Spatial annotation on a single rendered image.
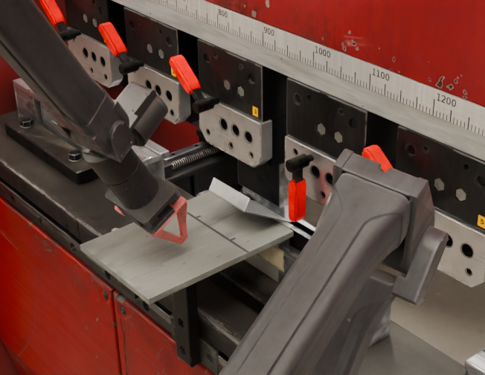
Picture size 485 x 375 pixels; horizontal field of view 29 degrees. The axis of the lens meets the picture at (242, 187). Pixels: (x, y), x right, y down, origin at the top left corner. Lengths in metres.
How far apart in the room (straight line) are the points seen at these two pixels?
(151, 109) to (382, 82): 0.31
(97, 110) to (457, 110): 0.41
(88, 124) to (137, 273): 0.30
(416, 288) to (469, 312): 2.13
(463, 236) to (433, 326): 1.77
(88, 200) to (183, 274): 0.49
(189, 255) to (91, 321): 0.52
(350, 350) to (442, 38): 0.38
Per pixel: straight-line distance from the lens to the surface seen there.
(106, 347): 1.83
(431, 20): 1.06
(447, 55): 1.06
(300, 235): 1.39
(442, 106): 1.08
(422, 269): 0.83
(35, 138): 1.95
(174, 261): 1.34
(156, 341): 1.62
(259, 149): 1.35
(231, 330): 1.41
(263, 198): 1.46
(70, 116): 1.09
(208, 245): 1.37
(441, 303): 2.98
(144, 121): 1.23
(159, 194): 1.26
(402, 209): 0.75
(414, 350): 1.39
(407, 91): 1.11
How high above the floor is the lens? 1.74
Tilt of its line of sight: 29 degrees down
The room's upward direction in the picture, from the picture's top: 1 degrees counter-clockwise
